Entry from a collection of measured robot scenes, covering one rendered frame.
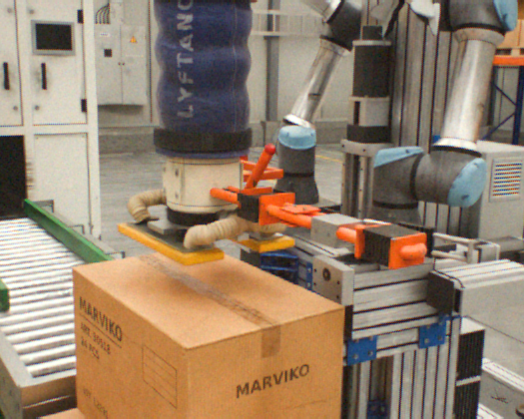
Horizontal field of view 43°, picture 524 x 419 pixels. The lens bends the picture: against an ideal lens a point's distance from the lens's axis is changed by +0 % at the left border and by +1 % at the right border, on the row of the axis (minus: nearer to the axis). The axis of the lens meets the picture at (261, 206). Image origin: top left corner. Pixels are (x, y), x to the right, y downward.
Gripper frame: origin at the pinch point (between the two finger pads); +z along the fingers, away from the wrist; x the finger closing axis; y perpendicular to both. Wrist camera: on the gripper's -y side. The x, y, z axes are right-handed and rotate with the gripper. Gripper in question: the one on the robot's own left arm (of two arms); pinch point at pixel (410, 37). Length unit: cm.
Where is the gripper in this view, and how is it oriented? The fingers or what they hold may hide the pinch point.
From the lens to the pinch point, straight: 136.5
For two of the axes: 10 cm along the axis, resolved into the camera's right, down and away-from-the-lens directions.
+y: -8.9, 0.8, -4.5
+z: -0.2, 9.8, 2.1
